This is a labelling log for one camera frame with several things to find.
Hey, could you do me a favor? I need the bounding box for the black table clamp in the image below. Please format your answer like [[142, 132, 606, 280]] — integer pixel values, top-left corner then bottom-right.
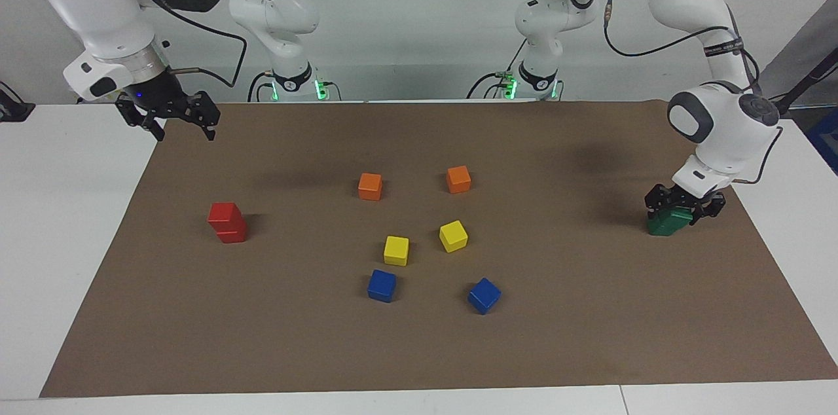
[[0, 81, 35, 122]]

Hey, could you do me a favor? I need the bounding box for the yellow wooden cube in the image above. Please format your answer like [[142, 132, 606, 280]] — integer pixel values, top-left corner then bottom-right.
[[383, 236, 410, 267], [439, 220, 469, 253]]

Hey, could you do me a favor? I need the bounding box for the blue wooden cube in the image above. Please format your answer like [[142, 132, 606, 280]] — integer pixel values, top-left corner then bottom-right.
[[367, 269, 397, 304], [467, 278, 502, 316]]

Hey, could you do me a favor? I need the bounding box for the black arm base cable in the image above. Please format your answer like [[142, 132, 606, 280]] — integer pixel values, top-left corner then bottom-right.
[[466, 42, 528, 100], [247, 71, 273, 103]]

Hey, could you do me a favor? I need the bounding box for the black slanted stand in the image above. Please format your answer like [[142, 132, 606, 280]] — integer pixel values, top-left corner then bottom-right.
[[763, 48, 838, 118]]

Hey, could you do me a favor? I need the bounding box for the green wooden cube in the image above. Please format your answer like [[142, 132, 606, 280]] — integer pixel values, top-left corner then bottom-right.
[[647, 215, 685, 236], [657, 207, 695, 229]]

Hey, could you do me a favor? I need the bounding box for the blue crate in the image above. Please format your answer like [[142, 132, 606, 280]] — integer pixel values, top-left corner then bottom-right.
[[804, 107, 838, 175]]

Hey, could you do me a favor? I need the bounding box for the brown paper mat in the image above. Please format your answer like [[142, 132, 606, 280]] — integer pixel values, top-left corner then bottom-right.
[[39, 101, 838, 399]]

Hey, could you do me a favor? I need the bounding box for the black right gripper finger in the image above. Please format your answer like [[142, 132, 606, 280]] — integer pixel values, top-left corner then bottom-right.
[[191, 92, 220, 141], [117, 98, 166, 142]]

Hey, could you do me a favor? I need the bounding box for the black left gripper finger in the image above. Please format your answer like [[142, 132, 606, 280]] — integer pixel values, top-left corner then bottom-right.
[[691, 192, 726, 226], [645, 184, 668, 219]]

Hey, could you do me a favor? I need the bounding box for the orange wooden cube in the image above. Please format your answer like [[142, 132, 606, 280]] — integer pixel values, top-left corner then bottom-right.
[[357, 173, 383, 202], [446, 166, 472, 194]]

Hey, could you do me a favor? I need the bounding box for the red wooden cube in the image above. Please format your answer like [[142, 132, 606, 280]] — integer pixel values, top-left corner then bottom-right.
[[208, 202, 243, 227], [215, 217, 248, 244]]

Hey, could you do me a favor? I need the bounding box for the black arm gripper cable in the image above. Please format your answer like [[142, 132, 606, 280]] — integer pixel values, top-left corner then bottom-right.
[[128, 0, 248, 88], [602, 0, 785, 185]]

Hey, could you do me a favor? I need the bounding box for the black right arm gripper cable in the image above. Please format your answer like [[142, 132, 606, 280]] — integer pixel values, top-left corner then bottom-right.
[[128, 0, 248, 88]]

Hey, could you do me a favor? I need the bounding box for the black left arm gripper cable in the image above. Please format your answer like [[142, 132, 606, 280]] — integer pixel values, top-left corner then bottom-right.
[[602, 0, 785, 185]]

